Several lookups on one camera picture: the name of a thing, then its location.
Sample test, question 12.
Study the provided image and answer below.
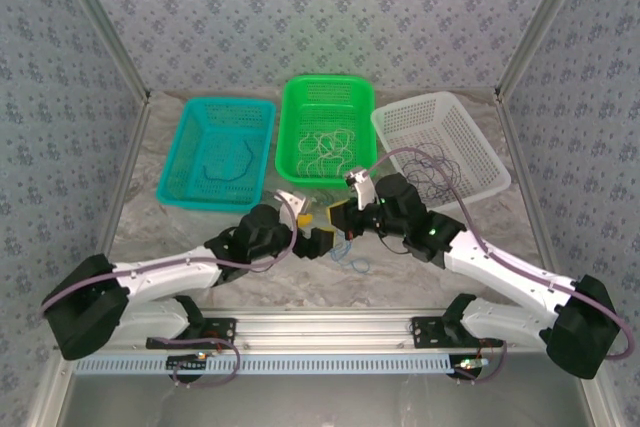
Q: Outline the white slotted cable duct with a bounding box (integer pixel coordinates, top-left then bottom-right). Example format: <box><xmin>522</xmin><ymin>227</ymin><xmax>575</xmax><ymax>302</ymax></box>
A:
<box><xmin>73</xmin><ymin>352</ymin><xmax>484</xmax><ymax>377</ymax></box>

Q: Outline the dark blue cable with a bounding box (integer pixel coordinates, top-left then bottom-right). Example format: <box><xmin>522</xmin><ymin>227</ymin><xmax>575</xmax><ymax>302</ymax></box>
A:
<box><xmin>201</xmin><ymin>138</ymin><xmax>257</xmax><ymax>184</ymax></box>

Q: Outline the small circuit board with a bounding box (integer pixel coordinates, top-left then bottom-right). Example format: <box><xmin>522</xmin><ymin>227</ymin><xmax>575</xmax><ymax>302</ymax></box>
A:
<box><xmin>166</xmin><ymin>354</ymin><xmax>211</xmax><ymax>372</ymax></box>
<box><xmin>452</xmin><ymin>356</ymin><xmax>490</xmax><ymax>374</ymax></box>

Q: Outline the dark purple cable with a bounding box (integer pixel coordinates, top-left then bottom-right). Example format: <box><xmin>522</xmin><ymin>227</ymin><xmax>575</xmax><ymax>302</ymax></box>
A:
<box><xmin>402</xmin><ymin>154</ymin><xmax>474</xmax><ymax>201</ymax></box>

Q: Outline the teal plastic basket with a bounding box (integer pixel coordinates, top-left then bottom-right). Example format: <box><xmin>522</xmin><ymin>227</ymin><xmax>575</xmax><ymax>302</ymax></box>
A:
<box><xmin>156</xmin><ymin>96</ymin><xmax>278</xmax><ymax>212</ymax></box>

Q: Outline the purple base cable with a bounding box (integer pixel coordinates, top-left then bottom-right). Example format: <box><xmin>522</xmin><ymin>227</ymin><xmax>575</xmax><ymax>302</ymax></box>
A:
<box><xmin>159</xmin><ymin>336</ymin><xmax>242</xmax><ymax>391</ymax></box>
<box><xmin>452</xmin><ymin>339</ymin><xmax>510</xmax><ymax>387</ymax></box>

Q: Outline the light blue cable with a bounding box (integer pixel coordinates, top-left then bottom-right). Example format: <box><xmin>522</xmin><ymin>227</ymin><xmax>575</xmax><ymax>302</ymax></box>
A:
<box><xmin>329</xmin><ymin>238</ymin><xmax>372</xmax><ymax>274</ymax></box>

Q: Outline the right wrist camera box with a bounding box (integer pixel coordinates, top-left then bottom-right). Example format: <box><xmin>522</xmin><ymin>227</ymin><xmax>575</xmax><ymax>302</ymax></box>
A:
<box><xmin>343</xmin><ymin>165</ymin><xmax>375</xmax><ymax>212</ymax></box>

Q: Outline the white cable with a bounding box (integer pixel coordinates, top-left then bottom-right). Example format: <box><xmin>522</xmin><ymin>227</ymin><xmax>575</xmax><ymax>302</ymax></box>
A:
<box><xmin>296</xmin><ymin>129</ymin><xmax>357</xmax><ymax>179</ymax></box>

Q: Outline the aluminium frame post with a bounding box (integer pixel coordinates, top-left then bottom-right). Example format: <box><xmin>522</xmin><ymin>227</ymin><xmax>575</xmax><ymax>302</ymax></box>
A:
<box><xmin>493</xmin><ymin>0</ymin><xmax>596</xmax><ymax>98</ymax></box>
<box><xmin>49</xmin><ymin>0</ymin><xmax>152</xmax><ymax>104</ymax></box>

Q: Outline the aluminium side rail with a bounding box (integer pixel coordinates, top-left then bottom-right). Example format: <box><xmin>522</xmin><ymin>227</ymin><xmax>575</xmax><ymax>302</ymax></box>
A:
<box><xmin>77</xmin><ymin>94</ymin><xmax>151</xmax><ymax>318</ymax></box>
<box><xmin>494</xmin><ymin>91</ymin><xmax>569</xmax><ymax>298</ymax></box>

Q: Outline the green plastic basket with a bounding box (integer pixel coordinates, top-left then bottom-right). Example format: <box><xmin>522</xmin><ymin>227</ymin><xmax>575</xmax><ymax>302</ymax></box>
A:
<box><xmin>275</xmin><ymin>75</ymin><xmax>377</xmax><ymax>189</ymax></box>

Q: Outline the white plastic basket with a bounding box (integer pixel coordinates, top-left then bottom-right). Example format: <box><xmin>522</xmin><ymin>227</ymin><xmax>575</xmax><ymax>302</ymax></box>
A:
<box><xmin>370</xmin><ymin>91</ymin><xmax>512</xmax><ymax>207</ymax></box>

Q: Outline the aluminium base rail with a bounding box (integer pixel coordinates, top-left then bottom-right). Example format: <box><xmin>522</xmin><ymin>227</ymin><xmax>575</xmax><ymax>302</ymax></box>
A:
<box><xmin>202</xmin><ymin>311</ymin><xmax>419</xmax><ymax>351</ymax></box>

